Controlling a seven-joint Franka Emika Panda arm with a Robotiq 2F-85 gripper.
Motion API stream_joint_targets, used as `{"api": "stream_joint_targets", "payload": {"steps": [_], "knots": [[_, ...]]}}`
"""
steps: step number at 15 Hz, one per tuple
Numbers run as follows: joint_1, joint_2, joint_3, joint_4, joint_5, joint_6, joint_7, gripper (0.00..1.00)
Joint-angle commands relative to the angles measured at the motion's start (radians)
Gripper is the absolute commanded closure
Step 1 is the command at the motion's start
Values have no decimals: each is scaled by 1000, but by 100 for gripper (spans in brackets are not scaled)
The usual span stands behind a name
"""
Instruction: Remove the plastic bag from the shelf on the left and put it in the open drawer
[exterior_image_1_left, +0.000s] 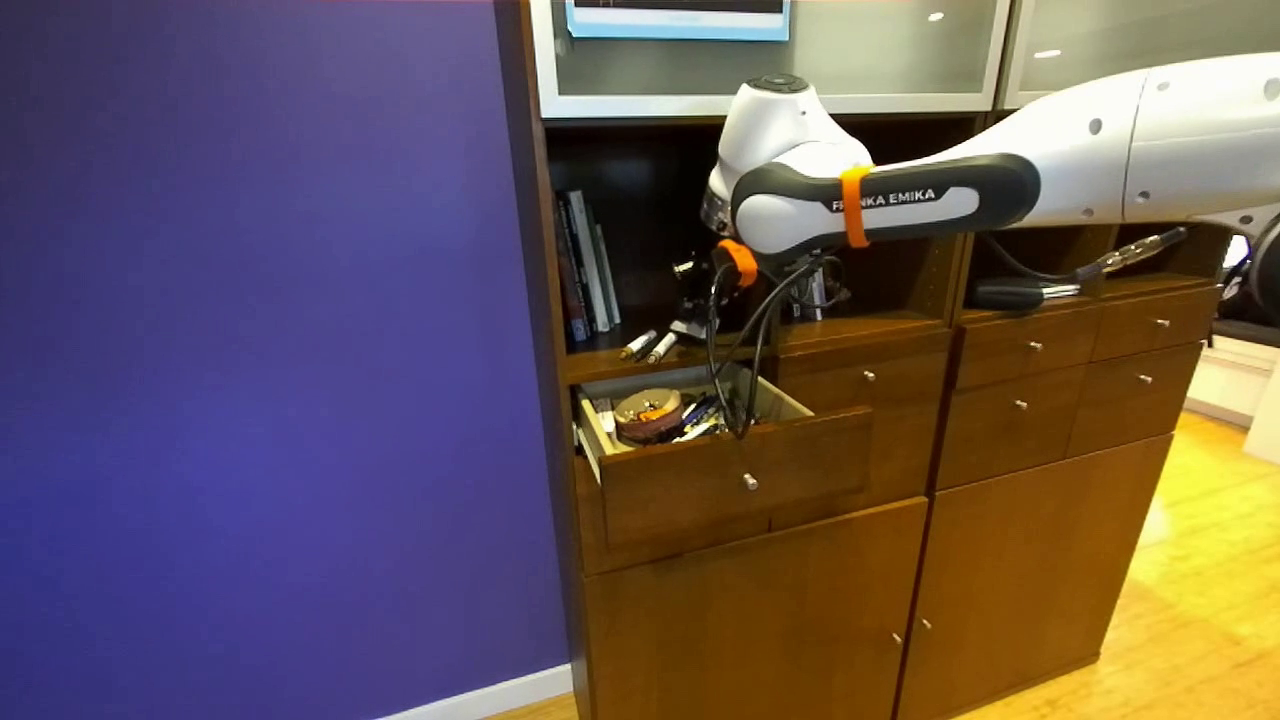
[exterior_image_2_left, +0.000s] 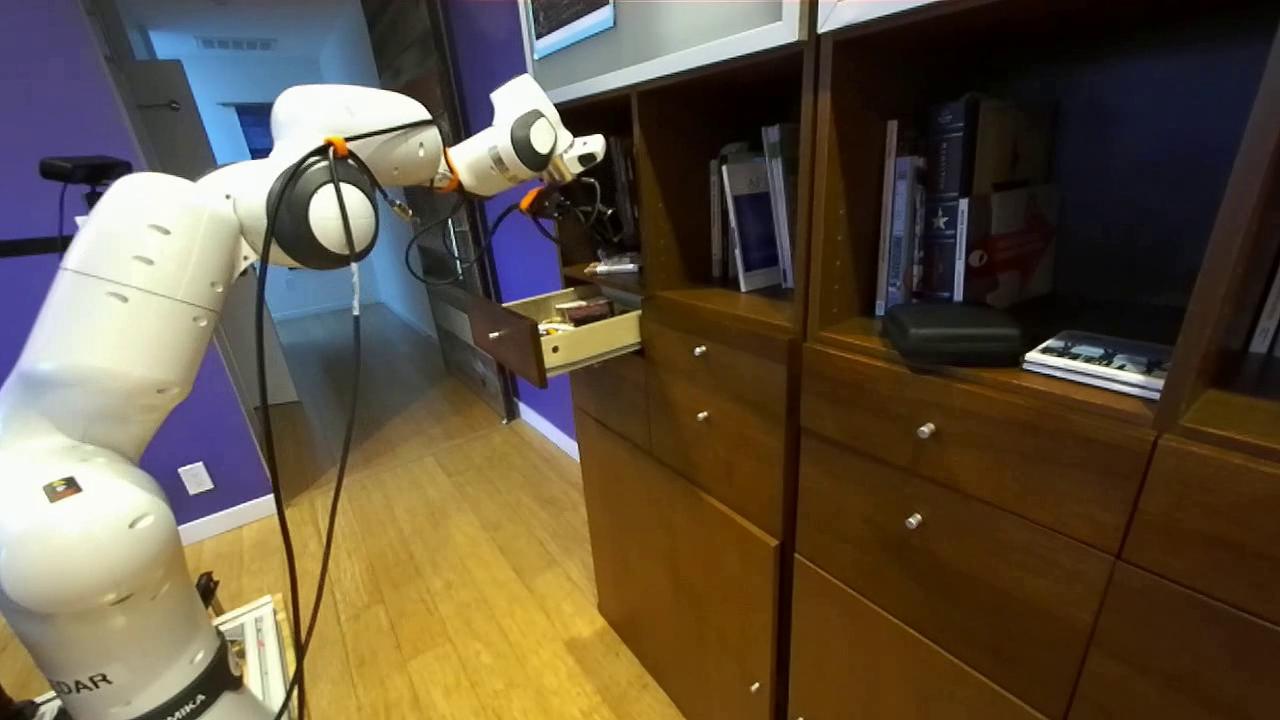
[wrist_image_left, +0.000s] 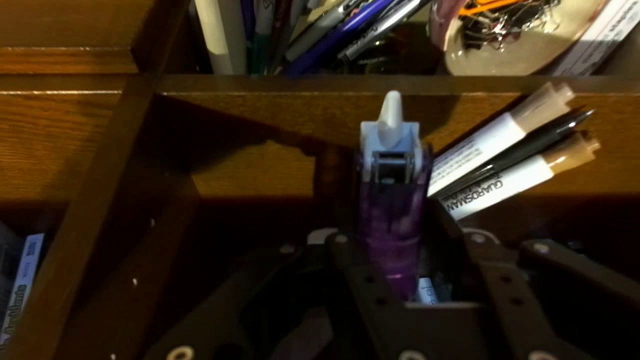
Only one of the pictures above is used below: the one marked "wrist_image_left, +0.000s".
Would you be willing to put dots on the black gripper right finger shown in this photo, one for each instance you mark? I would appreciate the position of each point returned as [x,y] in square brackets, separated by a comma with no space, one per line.
[506,287]

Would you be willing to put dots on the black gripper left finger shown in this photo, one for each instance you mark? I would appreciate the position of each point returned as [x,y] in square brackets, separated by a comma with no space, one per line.
[347,292]

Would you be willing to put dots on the brown wooden shelf cabinet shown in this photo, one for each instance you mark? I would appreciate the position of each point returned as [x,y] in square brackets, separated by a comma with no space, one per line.
[267,173]

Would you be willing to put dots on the items inside drawer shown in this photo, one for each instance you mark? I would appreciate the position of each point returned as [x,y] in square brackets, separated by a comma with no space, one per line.
[520,50]

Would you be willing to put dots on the wooden drawer with cream interior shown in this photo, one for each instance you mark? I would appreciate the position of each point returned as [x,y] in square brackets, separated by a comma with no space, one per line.
[160,41]

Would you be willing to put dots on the black pen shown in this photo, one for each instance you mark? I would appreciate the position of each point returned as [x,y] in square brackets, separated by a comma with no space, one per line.
[527,148]

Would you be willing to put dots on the blue pen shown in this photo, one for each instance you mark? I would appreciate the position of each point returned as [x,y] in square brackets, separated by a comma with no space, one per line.
[333,38]

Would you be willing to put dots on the white printed box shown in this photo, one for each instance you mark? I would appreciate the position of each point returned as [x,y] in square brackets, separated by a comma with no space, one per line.
[591,41]

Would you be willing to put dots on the black binder clips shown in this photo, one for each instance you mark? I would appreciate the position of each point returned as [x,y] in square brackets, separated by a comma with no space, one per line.
[506,21]

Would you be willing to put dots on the grey pen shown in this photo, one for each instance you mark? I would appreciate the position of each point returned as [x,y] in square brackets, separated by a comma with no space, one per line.
[319,28]

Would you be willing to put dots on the silver pen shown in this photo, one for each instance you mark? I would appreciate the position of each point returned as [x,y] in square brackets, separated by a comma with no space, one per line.
[381,27]

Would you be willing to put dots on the green marker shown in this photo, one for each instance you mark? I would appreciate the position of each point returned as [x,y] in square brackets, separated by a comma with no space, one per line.
[260,33]

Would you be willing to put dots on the thick white marker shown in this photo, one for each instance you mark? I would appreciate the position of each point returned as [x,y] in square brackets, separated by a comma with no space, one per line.
[214,33]

